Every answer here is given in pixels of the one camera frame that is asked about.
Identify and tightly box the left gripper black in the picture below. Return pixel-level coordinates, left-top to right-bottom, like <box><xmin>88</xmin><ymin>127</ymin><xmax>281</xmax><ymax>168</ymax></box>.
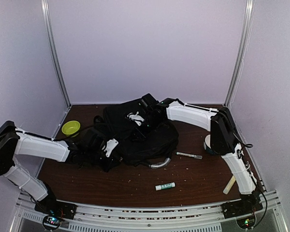
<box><xmin>85</xmin><ymin>147</ymin><xmax>120</xmax><ymax>173</ymax></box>

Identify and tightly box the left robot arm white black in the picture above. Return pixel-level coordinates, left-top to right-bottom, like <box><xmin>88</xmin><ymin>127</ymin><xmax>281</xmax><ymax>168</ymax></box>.
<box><xmin>0</xmin><ymin>121</ymin><xmax>119</xmax><ymax>215</ymax></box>

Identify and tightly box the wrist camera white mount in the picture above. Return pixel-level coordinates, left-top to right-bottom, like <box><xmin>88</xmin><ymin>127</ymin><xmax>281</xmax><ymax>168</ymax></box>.
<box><xmin>126</xmin><ymin>111</ymin><xmax>145</xmax><ymax>126</ymax></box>
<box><xmin>103</xmin><ymin>139</ymin><xmax>118</xmax><ymax>158</ymax></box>

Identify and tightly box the pale yellow highlighter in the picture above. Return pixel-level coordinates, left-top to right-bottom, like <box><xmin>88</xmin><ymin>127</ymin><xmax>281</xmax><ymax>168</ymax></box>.
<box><xmin>223</xmin><ymin>175</ymin><xmax>236</xmax><ymax>195</ymax></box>

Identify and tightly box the left aluminium frame post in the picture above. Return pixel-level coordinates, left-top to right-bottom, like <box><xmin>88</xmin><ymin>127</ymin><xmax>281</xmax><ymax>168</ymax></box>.
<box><xmin>41</xmin><ymin>0</ymin><xmax>71</xmax><ymax>108</ymax></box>

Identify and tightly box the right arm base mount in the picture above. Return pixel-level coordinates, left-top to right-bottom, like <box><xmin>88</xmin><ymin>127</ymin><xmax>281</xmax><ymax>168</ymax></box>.
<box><xmin>221</xmin><ymin>200</ymin><xmax>263</xmax><ymax>219</ymax></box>

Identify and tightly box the lime green bowl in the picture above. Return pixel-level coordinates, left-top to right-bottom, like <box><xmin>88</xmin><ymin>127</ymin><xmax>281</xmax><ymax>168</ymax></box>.
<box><xmin>61</xmin><ymin>120</ymin><xmax>81</xmax><ymax>137</ymax></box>

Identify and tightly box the black student backpack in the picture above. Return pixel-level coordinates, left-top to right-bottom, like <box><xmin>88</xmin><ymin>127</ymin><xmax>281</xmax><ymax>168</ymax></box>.
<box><xmin>93</xmin><ymin>94</ymin><xmax>179</xmax><ymax>172</ymax></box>

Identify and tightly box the right aluminium frame post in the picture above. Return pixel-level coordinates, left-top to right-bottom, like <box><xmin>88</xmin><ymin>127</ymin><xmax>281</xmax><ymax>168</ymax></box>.
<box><xmin>224</xmin><ymin>0</ymin><xmax>255</xmax><ymax>109</ymax></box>

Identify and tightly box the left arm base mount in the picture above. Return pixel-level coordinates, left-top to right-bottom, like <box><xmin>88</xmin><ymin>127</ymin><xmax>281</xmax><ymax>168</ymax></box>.
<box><xmin>34</xmin><ymin>201</ymin><xmax>77</xmax><ymax>219</ymax></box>

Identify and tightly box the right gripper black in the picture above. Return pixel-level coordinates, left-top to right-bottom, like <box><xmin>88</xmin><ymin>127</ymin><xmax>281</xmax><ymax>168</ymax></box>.
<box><xmin>132</xmin><ymin>114</ymin><xmax>164</xmax><ymax>142</ymax></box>

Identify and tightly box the aluminium frame post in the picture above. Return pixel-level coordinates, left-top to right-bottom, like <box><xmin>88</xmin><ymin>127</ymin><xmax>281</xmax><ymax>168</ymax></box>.
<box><xmin>224</xmin><ymin>0</ymin><xmax>255</xmax><ymax>109</ymax></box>
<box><xmin>41</xmin><ymin>0</ymin><xmax>71</xmax><ymax>108</ymax></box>

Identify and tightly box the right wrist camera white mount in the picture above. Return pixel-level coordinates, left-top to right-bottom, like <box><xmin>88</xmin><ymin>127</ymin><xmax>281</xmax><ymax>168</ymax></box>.
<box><xmin>126</xmin><ymin>111</ymin><xmax>145</xmax><ymax>126</ymax></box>

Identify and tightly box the green capped white marker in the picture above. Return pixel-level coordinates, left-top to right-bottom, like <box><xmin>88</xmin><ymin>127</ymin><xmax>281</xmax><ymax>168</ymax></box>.
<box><xmin>176</xmin><ymin>152</ymin><xmax>203</xmax><ymax>160</ymax></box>

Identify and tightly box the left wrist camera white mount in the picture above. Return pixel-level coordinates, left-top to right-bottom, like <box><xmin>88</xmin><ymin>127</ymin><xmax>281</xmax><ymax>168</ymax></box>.
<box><xmin>103</xmin><ymin>139</ymin><xmax>118</xmax><ymax>158</ymax></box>

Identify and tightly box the white blue ceramic bowl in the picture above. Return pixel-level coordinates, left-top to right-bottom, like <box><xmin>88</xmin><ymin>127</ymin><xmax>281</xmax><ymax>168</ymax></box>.
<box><xmin>203</xmin><ymin>134</ymin><xmax>216</xmax><ymax>155</ymax></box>

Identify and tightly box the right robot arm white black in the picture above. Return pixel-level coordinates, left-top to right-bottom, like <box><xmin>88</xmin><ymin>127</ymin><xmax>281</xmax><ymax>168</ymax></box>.
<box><xmin>127</xmin><ymin>94</ymin><xmax>261</xmax><ymax>214</ymax></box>

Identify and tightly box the white green glue stick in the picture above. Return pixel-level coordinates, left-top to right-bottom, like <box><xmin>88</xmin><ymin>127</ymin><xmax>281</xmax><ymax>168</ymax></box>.
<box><xmin>155</xmin><ymin>182</ymin><xmax>176</xmax><ymax>191</ymax></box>

